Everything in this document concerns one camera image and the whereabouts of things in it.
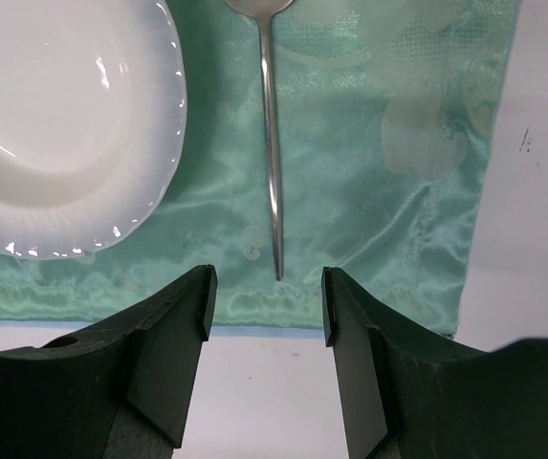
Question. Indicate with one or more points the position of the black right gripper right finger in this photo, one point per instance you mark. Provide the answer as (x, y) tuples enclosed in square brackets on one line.
[(407, 389)]

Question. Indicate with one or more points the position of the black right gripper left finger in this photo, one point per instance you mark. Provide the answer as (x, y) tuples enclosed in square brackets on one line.
[(119, 388)]

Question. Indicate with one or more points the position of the teal patterned cloth placemat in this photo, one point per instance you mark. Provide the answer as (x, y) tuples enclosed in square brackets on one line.
[(385, 110)]

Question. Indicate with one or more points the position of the white ceramic plate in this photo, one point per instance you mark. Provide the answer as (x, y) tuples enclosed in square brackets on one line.
[(93, 112)]

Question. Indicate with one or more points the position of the silver spoon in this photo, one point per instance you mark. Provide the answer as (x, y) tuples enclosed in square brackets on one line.
[(263, 13)]

